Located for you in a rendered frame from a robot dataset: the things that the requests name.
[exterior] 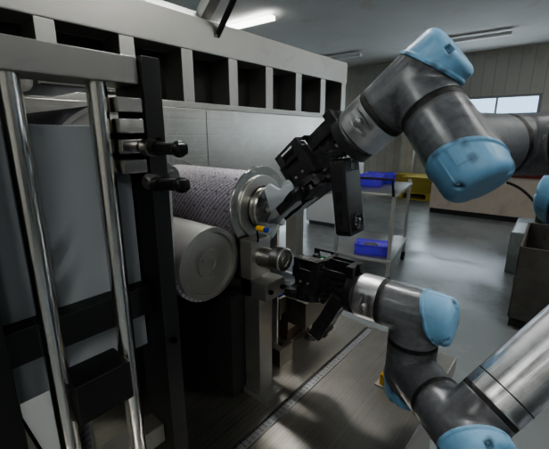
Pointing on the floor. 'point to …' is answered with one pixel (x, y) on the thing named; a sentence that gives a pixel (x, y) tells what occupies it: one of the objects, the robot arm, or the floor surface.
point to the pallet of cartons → (421, 183)
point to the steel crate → (540, 272)
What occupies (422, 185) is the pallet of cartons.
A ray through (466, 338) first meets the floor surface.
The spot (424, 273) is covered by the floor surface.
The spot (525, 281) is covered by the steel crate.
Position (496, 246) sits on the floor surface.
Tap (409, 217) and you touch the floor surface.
